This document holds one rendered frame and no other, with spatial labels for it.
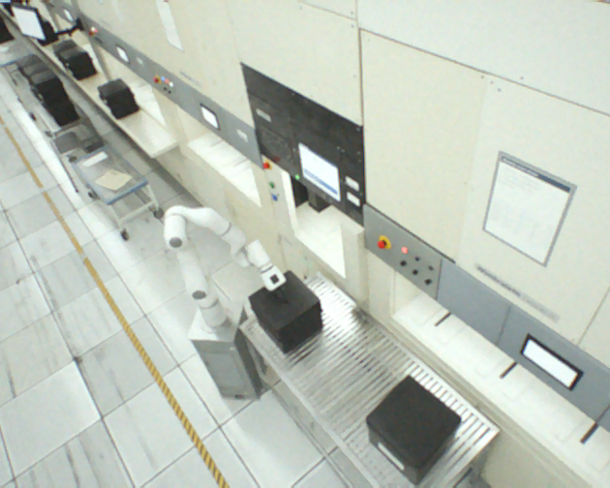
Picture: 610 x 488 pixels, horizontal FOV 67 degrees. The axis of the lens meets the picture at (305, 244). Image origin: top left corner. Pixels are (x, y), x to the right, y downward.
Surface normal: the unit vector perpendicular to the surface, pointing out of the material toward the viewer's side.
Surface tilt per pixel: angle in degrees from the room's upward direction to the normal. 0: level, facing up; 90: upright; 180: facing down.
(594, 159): 90
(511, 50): 90
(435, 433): 0
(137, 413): 0
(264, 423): 0
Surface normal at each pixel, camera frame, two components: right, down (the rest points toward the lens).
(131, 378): -0.12, -0.69
